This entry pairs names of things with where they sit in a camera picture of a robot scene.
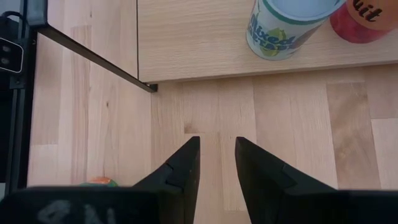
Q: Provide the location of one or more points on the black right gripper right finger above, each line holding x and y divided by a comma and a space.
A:
273, 202

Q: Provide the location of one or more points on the orange green mandarin oranges can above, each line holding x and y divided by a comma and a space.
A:
99, 182

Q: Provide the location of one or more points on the white green mixed vegetables can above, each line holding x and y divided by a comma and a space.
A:
280, 34

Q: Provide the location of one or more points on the black table rig frame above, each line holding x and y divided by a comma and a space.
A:
21, 124

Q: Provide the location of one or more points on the pink mixed fruit can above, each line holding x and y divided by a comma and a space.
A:
357, 28

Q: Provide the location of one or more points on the black metal wooden shelf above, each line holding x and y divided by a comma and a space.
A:
202, 40

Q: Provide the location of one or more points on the black table-level camera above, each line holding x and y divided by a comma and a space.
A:
11, 56

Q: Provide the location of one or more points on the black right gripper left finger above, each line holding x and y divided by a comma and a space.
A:
174, 199

